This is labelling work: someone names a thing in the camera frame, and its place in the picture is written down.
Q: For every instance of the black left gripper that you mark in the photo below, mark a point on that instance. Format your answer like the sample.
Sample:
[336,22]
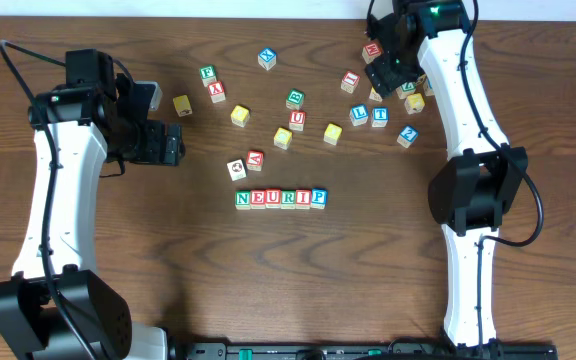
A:
[166,143]

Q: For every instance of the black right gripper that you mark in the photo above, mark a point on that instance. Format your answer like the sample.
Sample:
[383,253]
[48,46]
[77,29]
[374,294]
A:
[390,76]

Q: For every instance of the yellow block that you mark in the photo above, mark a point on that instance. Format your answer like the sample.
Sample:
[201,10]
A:
[414,103]
[332,134]
[240,115]
[182,105]
[283,138]
[421,79]
[374,96]

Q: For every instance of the green N block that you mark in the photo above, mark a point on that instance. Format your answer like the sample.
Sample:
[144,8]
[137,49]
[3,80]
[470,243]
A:
[243,200]

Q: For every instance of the red E block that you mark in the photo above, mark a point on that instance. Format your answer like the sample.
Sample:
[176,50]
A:
[257,199]

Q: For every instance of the red U block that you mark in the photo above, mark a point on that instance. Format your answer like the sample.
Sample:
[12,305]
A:
[272,198]

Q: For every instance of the blue P block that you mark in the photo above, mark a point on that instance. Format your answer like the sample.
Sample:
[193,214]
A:
[319,198]

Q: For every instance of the red i block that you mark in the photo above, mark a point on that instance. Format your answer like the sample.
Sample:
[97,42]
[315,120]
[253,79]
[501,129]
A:
[350,82]
[303,198]

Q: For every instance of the green R block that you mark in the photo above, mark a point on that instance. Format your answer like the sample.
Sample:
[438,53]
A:
[288,199]

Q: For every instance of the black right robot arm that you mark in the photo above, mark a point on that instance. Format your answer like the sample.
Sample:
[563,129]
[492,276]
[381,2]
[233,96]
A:
[433,40]

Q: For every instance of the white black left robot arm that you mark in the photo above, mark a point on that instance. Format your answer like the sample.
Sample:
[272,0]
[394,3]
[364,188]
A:
[55,305]

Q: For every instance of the green Z block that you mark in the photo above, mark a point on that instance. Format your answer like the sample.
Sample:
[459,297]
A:
[405,90]

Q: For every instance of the red block top right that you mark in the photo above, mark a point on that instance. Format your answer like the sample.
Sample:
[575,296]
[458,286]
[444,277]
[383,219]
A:
[370,52]

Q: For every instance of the yellow block below Z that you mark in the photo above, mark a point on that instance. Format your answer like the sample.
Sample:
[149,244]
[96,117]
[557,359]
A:
[414,103]

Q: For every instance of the blue 5 block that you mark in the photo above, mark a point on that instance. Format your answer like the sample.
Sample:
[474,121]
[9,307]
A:
[427,87]

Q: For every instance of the blue T block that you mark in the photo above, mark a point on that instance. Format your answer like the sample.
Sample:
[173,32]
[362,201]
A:
[380,117]

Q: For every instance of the blue L block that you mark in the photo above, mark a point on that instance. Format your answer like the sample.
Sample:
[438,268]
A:
[359,115]

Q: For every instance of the blue 2 block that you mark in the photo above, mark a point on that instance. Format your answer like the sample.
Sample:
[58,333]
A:
[407,136]

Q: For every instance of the red Y block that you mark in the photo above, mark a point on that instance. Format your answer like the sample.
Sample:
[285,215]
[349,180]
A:
[216,92]

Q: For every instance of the green F block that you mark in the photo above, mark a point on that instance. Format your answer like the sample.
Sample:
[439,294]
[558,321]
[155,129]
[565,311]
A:
[208,75]

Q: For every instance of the green B block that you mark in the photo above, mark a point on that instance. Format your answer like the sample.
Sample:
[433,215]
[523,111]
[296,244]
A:
[295,99]

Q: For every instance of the white picture block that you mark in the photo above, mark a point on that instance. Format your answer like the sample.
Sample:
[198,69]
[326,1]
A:
[237,169]

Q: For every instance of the red U block spare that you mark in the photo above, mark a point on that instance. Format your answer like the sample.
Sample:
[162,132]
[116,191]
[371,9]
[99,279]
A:
[297,120]

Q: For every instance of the red V block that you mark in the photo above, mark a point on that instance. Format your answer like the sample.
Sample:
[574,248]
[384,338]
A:
[254,160]

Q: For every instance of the blue X block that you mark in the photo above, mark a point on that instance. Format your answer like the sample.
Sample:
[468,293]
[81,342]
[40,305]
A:
[267,58]

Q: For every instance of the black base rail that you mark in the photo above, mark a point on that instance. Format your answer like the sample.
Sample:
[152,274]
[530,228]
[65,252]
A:
[398,349]

